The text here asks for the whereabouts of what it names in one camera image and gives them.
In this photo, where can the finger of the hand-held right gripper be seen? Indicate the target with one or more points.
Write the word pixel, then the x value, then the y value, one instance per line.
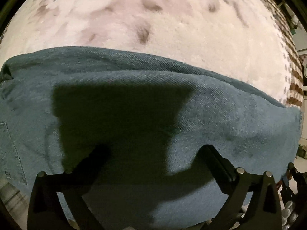
pixel 291 179

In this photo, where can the blue denim pants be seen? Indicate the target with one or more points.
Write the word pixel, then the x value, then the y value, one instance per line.
pixel 134 115

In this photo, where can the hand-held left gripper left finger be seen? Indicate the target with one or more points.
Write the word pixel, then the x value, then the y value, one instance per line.
pixel 97 157

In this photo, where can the floral printed blanket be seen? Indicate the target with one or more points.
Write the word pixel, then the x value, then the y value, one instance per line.
pixel 153 21

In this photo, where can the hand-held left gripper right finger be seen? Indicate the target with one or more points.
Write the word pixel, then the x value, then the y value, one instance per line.
pixel 212 159

